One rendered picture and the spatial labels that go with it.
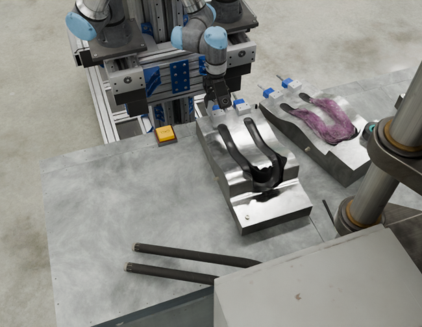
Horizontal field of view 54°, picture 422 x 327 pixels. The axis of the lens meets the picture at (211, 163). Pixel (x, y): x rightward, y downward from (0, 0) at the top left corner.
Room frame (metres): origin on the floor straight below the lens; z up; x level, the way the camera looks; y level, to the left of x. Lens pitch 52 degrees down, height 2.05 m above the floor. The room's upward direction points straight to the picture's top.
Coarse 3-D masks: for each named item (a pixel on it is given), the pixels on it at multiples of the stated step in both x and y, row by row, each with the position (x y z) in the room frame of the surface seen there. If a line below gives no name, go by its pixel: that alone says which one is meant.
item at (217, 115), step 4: (212, 108) 1.18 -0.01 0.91; (216, 108) 1.18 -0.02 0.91; (212, 112) 1.14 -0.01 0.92; (216, 112) 1.14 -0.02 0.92; (220, 112) 1.14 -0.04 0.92; (224, 112) 1.14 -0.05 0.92; (212, 116) 1.13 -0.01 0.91; (216, 116) 1.12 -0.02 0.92; (220, 116) 1.13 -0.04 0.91; (224, 116) 1.13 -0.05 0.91; (212, 120) 1.13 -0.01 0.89; (216, 120) 1.12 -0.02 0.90; (220, 120) 1.13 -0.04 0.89
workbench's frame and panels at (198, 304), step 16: (208, 288) 0.49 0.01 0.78; (160, 304) 0.44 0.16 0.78; (176, 304) 0.48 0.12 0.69; (192, 304) 0.50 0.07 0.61; (208, 304) 0.52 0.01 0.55; (112, 320) 0.39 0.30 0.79; (128, 320) 0.42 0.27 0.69; (144, 320) 0.45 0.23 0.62; (160, 320) 0.46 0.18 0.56; (176, 320) 0.48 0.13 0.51; (192, 320) 0.50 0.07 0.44; (208, 320) 0.52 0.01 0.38
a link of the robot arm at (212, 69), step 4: (204, 64) 1.15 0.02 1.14; (208, 64) 1.14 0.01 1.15; (224, 64) 1.14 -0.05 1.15; (208, 68) 1.14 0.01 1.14; (212, 68) 1.13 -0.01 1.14; (216, 68) 1.13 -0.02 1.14; (220, 68) 1.13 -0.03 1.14; (224, 68) 1.14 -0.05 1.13; (208, 72) 1.14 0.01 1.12; (212, 72) 1.13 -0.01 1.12; (216, 72) 1.13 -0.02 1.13; (220, 72) 1.13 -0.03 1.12
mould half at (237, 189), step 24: (240, 120) 1.13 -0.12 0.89; (264, 120) 1.13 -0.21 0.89; (216, 144) 1.01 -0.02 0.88; (240, 144) 1.01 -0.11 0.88; (216, 168) 0.91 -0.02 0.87; (240, 168) 0.86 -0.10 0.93; (288, 168) 0.86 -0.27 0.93; (240, 192) 0.79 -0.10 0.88; (264, 192) 0.81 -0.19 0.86; (288, 192) 0.81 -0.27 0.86; (240, 216) 0.71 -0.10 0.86; (264, 216) 0.71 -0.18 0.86; (288, 216) 0.72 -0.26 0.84
